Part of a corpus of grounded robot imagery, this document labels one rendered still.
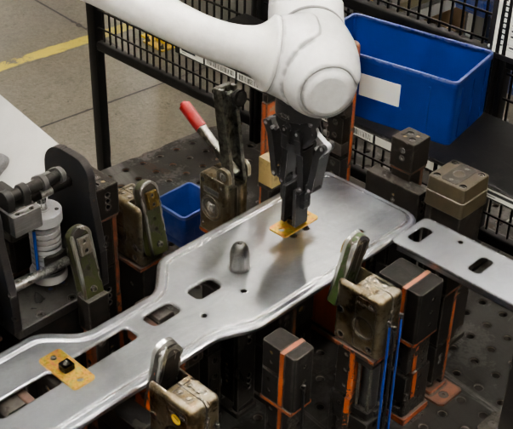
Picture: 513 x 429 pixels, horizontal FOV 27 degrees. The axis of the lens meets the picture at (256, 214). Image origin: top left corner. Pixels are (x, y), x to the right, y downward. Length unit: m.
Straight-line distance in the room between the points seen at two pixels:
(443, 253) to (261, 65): 0.53
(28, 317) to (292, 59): 0.59
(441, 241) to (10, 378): 0.73
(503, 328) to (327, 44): 0.90
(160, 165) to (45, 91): 1.93
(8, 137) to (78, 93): 2.28
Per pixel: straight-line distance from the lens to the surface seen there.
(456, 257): 1.75
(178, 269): 1.69
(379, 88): 2.01
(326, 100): 1.36
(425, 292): 1.70
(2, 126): 2.14
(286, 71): 1.38
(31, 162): 2.03
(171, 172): 2.50
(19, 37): 4.89
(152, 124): 4.13
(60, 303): 1.69
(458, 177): 1.84
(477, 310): 2.14
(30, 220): 1.57
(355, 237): 1.57
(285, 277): 1.67
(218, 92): 1.74
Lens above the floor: 2.01
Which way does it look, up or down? 34 degrees down
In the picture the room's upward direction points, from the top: 2 degrees clockwise
